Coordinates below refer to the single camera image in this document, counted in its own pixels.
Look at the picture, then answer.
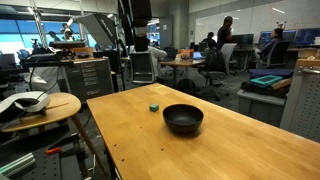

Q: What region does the dark office chair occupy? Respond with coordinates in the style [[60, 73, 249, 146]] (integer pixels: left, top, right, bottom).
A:
[[259, 40, 292, 70]]

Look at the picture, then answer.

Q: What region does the computer monitor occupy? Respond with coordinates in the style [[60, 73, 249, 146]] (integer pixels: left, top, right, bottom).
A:
[[282, 29, 298, 43], [294, 27, 320, 47], [258, 30, 273, 46]]

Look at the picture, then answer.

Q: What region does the grey drawer cabinet with pegboard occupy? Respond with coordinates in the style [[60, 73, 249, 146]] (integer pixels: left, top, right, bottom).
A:
[[279, 58, 320, 144]]

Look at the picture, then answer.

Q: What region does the aluminium extrusion bar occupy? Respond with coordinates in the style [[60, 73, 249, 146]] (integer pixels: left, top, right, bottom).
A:
[[0, 152, 37, 178]]

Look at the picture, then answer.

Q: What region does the light grey office chair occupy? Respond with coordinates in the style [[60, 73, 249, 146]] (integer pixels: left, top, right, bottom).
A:
[[219, 42, 239, 77]]

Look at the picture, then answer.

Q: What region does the orange box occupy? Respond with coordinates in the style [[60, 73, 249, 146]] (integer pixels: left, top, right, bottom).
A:
[[179, 48, 195, 63]]

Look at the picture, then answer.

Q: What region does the black foam case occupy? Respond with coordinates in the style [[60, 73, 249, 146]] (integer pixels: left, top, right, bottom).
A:
[[239, 80, 292, 99]]

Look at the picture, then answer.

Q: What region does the white VR headset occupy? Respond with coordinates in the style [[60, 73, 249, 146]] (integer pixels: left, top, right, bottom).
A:
[[0, 91, 51, 116]]

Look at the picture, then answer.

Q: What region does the round wooden side table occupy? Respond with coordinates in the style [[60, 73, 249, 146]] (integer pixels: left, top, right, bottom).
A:
[[0, 92, 103, 176]]

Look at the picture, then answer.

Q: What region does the standing person in dark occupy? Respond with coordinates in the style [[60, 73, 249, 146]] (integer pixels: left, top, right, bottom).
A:
[[216, 15, 235, 51]]

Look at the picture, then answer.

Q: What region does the seated person at monitors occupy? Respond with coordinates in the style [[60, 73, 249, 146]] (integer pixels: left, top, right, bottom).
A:
[[254, 27, 285, 62]]

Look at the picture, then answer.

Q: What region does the grey softbox light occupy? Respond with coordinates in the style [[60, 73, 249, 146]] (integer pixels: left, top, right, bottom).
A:
[[77, 13, 118, 48]]

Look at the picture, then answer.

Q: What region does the green block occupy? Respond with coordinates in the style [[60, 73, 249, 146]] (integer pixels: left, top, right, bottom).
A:
[[148, 103, 160, 113]]

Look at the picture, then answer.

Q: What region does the wooden block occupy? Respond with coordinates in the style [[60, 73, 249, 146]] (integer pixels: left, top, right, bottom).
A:
[[270, 78, 293, 91]]

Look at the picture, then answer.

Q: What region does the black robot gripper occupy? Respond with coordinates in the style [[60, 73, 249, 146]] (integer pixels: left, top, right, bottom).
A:
[[129, 0, 153, 53]]

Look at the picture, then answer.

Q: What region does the round wooden meeting table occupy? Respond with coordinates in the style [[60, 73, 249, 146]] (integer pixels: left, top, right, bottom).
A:
[[159, 58, 206, 86]]

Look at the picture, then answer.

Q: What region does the orange handled clamp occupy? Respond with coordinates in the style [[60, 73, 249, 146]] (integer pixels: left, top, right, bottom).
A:
[[44, 145, 63, 156]]

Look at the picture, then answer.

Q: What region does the black bowl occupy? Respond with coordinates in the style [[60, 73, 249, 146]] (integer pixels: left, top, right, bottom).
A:
[[162, 103, 205, 136]]

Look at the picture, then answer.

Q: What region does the seated person in white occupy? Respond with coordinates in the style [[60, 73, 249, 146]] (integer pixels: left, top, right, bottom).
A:
[[146, 44, 168, 80]]

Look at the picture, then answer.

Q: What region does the grey plastic storage bin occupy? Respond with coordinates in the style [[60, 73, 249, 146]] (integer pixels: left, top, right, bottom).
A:
[[236, 88, 288, 128]]

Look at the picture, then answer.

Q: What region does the seated person with dark hair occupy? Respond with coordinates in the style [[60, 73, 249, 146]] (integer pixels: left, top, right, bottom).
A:
[[201, 31, 218, 50]]

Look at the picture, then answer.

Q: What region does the grey mesh office chair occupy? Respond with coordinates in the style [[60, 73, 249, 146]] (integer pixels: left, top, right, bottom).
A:
[[128, 51, 156, 85]]

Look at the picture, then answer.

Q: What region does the black perforated breadboard table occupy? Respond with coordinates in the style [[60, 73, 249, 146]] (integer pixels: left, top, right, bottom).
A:
[[0, 133, 86, 180]]

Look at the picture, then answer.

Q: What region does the grey metal filing cabinet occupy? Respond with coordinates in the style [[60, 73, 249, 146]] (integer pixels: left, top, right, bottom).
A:
[[63, 58, 115, 103]]

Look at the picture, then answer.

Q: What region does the black camera bar on stand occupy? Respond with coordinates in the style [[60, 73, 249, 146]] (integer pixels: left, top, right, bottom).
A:
[[49, 40, 86, 50]]

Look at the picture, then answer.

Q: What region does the black office chair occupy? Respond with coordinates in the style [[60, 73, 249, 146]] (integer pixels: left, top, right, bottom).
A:
[[196, 48, 232, 102]]

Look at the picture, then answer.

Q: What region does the teal frame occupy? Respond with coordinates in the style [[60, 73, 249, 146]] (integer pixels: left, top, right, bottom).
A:
[[250, 74, 284, 88]]

